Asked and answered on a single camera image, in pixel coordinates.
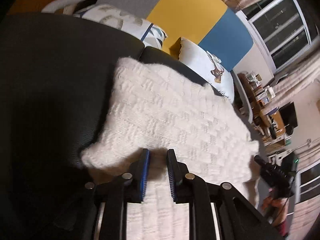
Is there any person right hand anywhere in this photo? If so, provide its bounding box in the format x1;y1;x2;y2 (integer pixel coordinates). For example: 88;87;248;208
261;196;289;226

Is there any grey yellow blue sofa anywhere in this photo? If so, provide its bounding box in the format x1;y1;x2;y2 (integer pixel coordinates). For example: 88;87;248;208
41;0;254;123

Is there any black monitor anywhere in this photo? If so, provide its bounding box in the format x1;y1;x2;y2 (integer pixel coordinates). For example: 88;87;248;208
279;102;298;128

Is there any cream knit sweater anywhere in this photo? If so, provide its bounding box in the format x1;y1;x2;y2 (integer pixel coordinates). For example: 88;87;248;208
81;57;259;239

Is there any white deer print pillow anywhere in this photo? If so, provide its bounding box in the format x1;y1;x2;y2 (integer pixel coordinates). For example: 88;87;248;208
178;37;234;103

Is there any window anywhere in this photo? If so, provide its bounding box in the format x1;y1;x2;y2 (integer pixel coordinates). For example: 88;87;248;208
296;163;320;204
236;0;319;74

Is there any right side window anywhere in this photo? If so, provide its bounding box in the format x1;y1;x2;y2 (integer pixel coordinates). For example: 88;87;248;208
296;163;320;204

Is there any wooden desk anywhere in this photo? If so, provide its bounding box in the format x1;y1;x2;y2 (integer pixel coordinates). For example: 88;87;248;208
238;73;286;146

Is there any beige right curtain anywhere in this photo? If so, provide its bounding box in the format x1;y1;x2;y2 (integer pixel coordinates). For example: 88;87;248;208
287;139;319;239

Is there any back window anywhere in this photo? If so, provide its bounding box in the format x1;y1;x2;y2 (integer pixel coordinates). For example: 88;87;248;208
236;0;319;74

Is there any triangle pattern pillow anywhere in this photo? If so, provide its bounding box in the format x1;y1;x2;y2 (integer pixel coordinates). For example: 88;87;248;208
73;4;167;50

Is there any beige middle curtain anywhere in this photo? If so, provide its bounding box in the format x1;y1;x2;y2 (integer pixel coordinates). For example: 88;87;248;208
262;50;319;115

